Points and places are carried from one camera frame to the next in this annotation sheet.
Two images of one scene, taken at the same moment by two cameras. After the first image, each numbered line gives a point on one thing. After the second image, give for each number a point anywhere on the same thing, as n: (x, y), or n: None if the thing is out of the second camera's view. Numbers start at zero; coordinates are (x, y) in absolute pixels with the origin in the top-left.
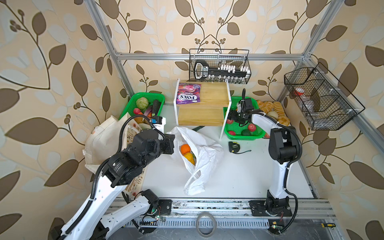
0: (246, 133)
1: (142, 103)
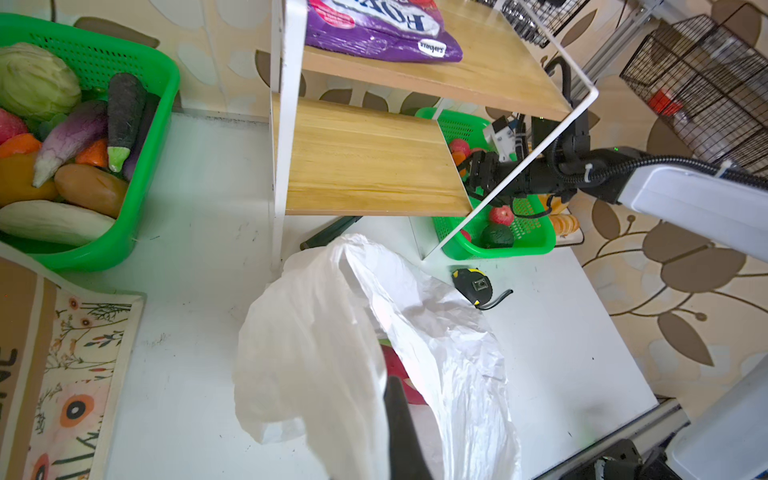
0: (497, 236)
1: (35, 83)
